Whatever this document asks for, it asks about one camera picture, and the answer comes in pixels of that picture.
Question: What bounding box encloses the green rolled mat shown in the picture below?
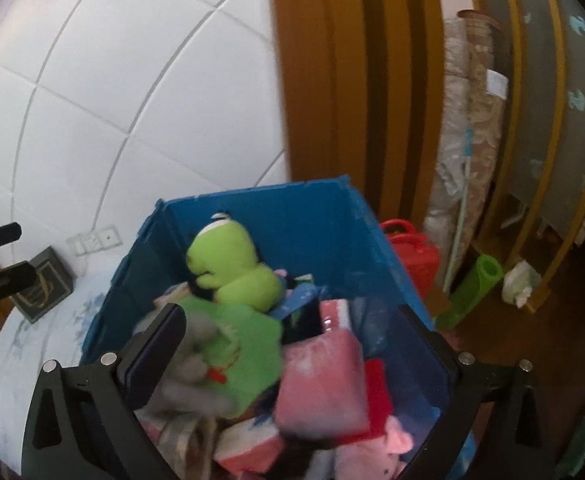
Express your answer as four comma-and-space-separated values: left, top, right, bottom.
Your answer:
435, 254, 505, 331

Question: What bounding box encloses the wooden cabinet with grey panels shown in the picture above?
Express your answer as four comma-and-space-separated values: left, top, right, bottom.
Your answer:
473, 0, 585, 313

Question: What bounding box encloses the red white striped cloth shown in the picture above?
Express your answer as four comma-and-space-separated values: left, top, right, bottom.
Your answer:
216, 419, 286, 477

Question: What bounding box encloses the wooden door frame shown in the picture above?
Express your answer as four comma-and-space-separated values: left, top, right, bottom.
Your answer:
270, 0, 444, 222

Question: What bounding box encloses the white floral tablecloth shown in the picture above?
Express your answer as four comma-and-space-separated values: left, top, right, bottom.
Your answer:
0, 270, 143, 467

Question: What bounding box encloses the pink cloth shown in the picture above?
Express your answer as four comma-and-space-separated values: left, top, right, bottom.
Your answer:
276, 329, 369, 442

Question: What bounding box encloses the dark framed picture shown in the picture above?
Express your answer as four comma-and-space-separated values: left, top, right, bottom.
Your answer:
10, 246, 76, 324

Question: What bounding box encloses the green plush cloth toy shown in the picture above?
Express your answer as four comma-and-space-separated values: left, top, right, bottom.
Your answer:
180, 304, 284, 411

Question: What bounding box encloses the rolled patterned carpet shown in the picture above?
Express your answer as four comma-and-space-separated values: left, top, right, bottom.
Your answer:
424, 10, 504, 292

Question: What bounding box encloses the blue plush toy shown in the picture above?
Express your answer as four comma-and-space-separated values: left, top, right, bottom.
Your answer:
267, 270, 329, 322

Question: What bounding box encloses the red star plush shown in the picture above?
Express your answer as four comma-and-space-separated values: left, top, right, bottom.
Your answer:
364, 359, 394, 433

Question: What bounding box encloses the red plastic case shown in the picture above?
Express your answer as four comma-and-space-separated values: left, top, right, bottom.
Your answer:
380, 218, 441, 302

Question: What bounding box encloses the pink plush toy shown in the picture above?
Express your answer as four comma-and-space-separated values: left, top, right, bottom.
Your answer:
381, 416, 414, 455

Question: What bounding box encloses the pink striped towel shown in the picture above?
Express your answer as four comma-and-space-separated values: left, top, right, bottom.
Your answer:
319, 297, 354, 336

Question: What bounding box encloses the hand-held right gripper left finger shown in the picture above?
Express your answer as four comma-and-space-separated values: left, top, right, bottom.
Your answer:
20, 304, 188, 480

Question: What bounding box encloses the grey cloth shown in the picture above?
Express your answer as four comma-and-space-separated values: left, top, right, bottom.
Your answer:
145, 310, 236, 418

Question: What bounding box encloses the white crumpled tissue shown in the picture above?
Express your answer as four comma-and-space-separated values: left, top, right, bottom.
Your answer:
501, 260, 543, 307

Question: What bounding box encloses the green frog plush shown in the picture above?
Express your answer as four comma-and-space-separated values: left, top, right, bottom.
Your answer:
186, 211, 286, 318

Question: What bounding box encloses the white wall socket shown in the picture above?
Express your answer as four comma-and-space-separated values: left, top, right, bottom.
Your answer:
67, 226, 123, 257

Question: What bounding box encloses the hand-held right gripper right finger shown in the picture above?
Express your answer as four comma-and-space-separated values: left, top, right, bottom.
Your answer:
397, 304, 557, 480

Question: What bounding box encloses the blue plastic container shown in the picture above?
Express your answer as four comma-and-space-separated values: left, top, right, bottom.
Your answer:
80, 175, 453, 480

